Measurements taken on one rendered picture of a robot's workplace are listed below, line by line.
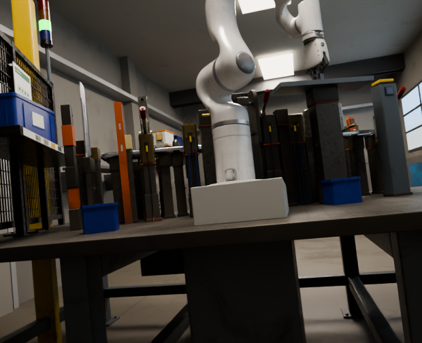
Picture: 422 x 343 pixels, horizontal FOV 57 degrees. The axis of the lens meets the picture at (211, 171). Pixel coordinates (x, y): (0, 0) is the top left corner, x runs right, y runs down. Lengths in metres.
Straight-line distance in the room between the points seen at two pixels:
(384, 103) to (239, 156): 0.72
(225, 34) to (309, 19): 0.48
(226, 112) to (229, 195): 0.27
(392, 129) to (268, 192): 0.75
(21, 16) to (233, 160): 1.71
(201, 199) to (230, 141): 0.20
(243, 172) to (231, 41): 0.40
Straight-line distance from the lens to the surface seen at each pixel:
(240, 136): 1.17
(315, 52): 1.62
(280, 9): 1.65
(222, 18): 1.32
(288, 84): 1.49
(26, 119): 1.39
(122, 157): 1.61
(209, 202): 1.08
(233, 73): 1.19
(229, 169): 1.15
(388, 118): 1.67
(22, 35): 2.49
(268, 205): 1.06
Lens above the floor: 0.78
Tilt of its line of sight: 3 degrees up
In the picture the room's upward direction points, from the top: 6 degrees counter-clockwise
